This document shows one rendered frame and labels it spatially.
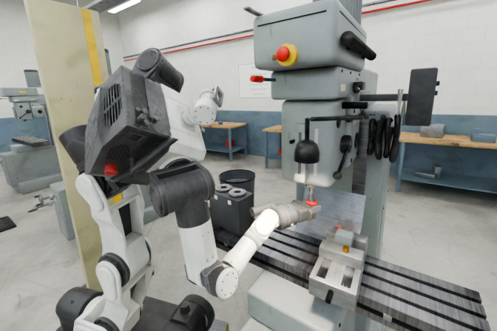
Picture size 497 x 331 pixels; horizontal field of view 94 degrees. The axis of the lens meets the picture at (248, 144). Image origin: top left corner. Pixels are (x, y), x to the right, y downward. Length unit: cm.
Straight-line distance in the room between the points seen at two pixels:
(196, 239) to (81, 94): 170
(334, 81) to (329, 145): 21
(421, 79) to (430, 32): 409
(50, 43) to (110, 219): 147
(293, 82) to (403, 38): 440
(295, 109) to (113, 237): 81
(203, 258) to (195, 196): 16
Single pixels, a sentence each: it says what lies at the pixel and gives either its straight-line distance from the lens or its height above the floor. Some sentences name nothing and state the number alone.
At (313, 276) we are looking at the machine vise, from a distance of 94.
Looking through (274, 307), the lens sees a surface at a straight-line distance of 106.
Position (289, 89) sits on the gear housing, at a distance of 82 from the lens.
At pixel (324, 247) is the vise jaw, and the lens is 100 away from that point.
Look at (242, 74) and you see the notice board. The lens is 629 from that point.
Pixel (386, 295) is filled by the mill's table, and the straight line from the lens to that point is 108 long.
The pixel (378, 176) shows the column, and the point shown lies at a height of 124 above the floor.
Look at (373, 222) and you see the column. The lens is 142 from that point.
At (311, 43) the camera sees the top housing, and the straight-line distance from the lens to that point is 70.
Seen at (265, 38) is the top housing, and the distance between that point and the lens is 77.
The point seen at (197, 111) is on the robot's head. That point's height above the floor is 161.
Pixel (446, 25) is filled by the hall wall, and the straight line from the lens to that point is 517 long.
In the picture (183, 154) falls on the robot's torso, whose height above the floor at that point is 150.
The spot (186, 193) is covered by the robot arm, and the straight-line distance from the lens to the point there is 61.
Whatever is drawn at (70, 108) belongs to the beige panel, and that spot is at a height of 159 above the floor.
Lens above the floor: 166
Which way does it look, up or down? 13 degrees down
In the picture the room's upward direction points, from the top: 2 degrees counter-clockwise
